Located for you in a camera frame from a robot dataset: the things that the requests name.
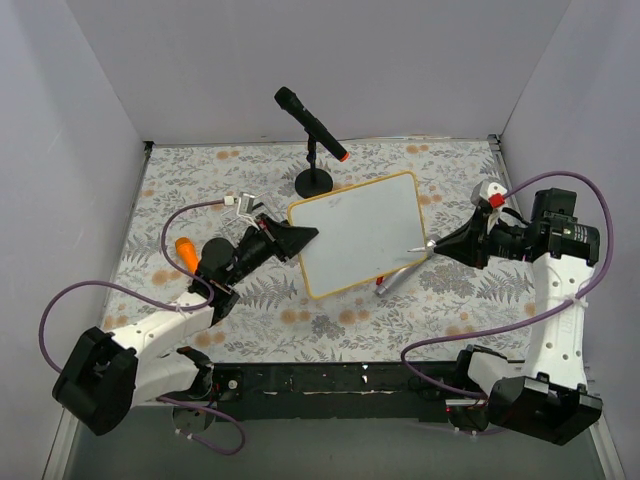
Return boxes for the red whiteboard marker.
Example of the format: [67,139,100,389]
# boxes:
[408,240,437,253]

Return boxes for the yellow framed whiteboard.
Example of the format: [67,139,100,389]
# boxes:
[287,171,427,299]

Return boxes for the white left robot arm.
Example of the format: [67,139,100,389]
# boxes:
[52,213,319,435]

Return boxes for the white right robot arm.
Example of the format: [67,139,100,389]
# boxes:
[435,181,602,445]

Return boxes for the black round microphone stand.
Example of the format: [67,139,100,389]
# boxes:
[294,134,333,199]

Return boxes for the silver microphone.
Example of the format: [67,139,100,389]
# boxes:
[375,234,441,297]

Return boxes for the floral patterned table mat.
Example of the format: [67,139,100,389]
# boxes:
[115,139,536,363]

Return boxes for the wire whiteboard easel stand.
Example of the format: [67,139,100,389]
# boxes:
[221,192,287,237]

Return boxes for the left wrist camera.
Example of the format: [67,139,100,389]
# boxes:
[222,192,260,222]

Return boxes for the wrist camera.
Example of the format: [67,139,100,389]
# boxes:
[470,180,507,232]
[222,192,260,222]

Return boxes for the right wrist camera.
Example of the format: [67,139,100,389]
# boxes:
[470,180,507,232]

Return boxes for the black microphone orange ring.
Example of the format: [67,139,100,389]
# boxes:
[273,86,350,163]

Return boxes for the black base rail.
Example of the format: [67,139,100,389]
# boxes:
[199,362,455,422]

